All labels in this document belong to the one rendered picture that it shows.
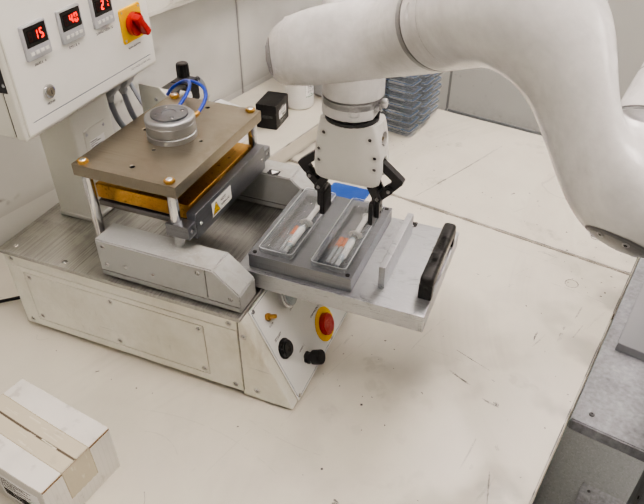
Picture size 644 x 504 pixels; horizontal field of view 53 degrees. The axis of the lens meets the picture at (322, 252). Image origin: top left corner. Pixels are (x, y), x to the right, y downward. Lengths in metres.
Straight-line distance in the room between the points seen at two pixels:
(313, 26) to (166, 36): 1.04
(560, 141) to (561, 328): 0.80
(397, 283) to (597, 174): 0.53
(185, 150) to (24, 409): 0.45
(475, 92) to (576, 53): 3.03
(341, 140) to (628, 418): 0.64
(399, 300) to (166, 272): 0.35
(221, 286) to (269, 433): 0.25
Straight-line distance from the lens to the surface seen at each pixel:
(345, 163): 0.91
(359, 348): 1.17
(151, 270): 1.02
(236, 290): 0.95
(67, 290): 1.17
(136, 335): 1.14
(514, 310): 1.29
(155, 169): 0.98
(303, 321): 1.10
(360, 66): 0.71
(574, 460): 2.06
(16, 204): 1.57
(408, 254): 1.02
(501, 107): 3.48
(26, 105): 1.01
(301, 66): 0.75
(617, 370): 1.24
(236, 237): 1.12
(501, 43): 0.50
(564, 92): 0.49
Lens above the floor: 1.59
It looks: 37 degrees down
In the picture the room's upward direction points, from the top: straight up
